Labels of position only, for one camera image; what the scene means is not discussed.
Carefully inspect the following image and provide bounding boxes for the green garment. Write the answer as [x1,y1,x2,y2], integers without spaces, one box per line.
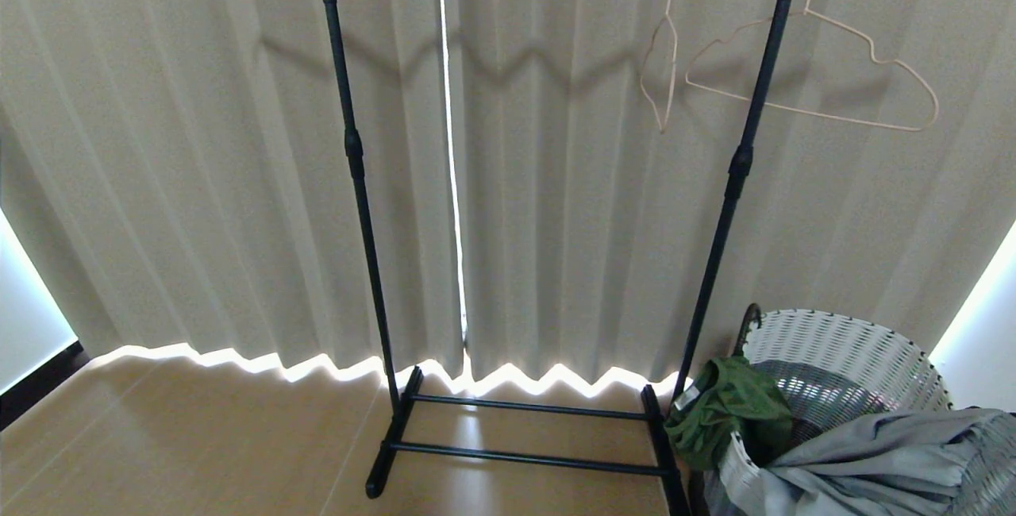
[663,355,794,472]

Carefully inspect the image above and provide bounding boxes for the black clothes rack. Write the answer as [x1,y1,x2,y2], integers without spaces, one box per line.
[167,0,1010,516]

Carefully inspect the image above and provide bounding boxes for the pink clothes hanger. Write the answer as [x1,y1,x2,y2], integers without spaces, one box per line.
[684,0,941,133]
[640,0,682,135]

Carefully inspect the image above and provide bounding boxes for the white laundry basket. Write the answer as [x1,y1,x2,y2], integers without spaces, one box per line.
[702,303,1016,516]

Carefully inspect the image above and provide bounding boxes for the beige curtain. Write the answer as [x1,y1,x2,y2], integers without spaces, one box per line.
[0,0,1016,391]

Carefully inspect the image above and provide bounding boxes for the pale grey shorts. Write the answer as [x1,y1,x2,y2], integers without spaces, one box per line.
[734,406,1016,516]

